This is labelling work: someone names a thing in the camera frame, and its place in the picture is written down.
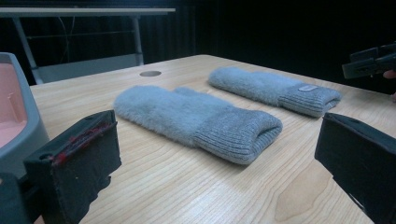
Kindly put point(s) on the grey fuzzy mitten with label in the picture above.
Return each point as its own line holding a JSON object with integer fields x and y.
{"x": 264, "y": 85}

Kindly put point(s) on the grey bin with pink inside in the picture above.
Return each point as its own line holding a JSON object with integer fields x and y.
{"x": 28, "y": 137}

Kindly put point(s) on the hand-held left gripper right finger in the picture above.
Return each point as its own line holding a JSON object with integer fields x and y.
{"x": 364, "y": 161}

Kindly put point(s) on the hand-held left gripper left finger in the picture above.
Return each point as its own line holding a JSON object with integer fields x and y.
{"x": 77, "y": 161}

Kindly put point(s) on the white table with metal legs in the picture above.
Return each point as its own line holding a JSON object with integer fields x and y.
{"x": 87, "y": 11}

